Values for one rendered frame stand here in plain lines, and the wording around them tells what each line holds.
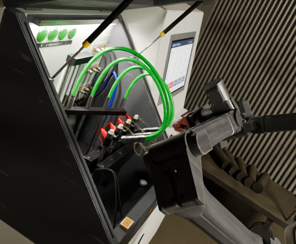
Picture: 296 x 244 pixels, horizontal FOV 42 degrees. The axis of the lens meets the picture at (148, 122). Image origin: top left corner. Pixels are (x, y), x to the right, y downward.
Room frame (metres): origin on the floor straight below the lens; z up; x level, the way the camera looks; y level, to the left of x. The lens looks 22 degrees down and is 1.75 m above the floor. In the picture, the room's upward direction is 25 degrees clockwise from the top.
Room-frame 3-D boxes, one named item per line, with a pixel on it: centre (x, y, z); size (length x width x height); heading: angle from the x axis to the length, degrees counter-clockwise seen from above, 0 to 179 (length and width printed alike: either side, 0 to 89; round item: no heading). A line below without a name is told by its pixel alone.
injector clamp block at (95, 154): (1.44, 0.08, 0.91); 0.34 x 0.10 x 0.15; 167
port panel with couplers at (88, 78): (1.62, 0.31, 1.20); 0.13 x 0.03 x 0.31; 167
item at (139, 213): (1.27, -0.12, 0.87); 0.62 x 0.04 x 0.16; 167
